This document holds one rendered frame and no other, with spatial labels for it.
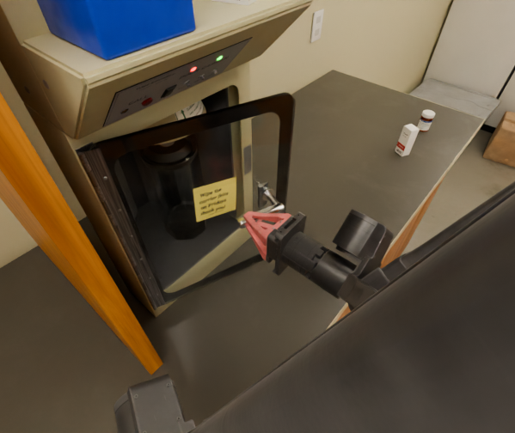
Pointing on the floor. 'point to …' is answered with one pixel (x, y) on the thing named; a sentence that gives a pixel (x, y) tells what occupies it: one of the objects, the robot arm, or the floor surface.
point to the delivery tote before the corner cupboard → (456, 98)
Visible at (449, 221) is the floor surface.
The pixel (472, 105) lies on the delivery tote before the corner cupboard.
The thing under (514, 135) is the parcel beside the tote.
